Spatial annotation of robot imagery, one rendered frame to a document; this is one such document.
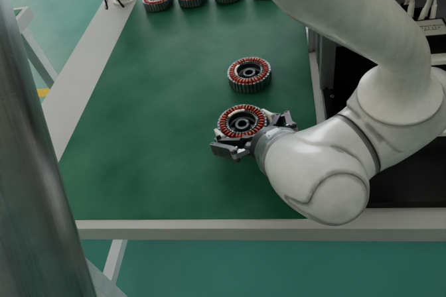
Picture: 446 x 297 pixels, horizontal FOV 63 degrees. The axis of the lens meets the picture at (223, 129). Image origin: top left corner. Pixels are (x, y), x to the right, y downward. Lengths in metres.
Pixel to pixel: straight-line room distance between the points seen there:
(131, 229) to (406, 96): 0.55
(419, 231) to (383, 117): 0.29
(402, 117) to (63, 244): 0.41
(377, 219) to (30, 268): 0.62
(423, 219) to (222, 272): 0.92
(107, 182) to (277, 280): 0.82
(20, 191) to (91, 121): 0.85
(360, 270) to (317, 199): 1.05
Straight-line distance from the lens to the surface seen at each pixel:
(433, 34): 0.82
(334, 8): 0.28
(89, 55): 1.28
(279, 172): 0.50
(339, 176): 0.45
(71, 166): 0.93
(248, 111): 0.83
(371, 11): 0.32
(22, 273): 0.18
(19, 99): 0.18
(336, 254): 1.50
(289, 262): 1.48
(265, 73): 0.93
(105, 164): 0.89
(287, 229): 0.70
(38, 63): 1.87
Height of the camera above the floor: 1.37
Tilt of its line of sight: 47 degrees down
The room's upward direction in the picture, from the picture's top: 14 degrees counter-clockwise
